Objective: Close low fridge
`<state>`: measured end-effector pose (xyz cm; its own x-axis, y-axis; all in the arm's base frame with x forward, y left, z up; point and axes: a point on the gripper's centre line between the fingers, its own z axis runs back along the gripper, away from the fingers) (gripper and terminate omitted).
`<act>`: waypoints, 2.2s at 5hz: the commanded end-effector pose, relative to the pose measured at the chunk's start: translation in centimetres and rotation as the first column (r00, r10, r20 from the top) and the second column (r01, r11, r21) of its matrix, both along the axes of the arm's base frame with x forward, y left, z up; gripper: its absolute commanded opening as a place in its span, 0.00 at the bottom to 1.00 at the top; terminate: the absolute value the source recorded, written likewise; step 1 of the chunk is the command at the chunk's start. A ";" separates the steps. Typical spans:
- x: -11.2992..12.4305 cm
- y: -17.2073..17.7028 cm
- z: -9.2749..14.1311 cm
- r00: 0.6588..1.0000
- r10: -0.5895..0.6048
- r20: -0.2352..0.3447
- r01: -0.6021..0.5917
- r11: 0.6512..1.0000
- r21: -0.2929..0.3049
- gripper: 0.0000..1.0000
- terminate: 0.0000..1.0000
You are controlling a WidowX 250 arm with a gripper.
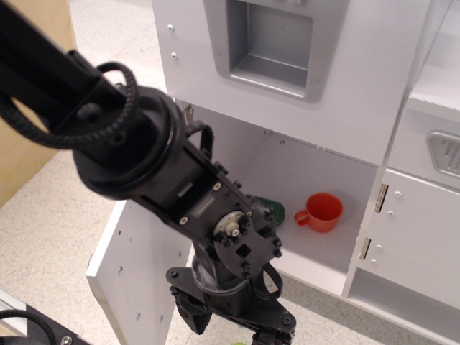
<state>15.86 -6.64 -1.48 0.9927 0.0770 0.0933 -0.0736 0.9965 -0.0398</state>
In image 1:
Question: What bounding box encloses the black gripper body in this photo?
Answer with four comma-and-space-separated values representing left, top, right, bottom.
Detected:
166, 264, 296, 333

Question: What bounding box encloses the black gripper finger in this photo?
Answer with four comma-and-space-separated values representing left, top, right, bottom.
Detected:
171, 286, 212, 334
252, 327, 294, 345

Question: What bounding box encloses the white low fridge door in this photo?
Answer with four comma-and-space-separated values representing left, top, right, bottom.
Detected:
86, 201, 191, 344

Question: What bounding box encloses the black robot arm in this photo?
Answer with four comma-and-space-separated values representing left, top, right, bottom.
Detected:
1, 2, 296, 344

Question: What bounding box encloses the white toy fridge cabinet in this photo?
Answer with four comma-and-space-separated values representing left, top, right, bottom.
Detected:
152, 1, 449, 295

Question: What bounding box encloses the green toy item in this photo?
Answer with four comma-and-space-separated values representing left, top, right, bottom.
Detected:
258, 196, 285, 226

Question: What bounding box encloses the red plastic cup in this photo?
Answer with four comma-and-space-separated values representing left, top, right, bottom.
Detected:
294, 193, 344, 233

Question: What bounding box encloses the lower metal hinge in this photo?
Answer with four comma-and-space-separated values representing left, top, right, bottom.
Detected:
359, 237, 371, 260

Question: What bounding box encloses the metal hinge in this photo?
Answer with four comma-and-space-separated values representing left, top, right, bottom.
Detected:
359, 237, 371, 260
374, 183, 388, 213

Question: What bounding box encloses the upper metal hinge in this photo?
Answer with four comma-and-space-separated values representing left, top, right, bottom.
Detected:
374, 183, 388, 213

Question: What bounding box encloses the white side cabinet door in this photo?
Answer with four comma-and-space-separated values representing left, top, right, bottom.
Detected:
341, 169, 459, 308

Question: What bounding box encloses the wooden plywood panel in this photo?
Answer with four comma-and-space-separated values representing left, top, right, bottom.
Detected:
0, 0, 77, 208

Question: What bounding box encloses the grey oven vent panel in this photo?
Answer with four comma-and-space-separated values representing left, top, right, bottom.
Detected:
427, 130, 459, 177

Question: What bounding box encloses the grey ice dispenser panel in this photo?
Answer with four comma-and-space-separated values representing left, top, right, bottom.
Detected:
203, 1, 349, 103

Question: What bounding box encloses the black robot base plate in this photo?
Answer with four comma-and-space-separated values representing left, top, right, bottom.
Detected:
0, 308, 91, 345

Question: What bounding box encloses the black braided cable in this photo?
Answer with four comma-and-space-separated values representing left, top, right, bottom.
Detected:
0, 61, 139, 150

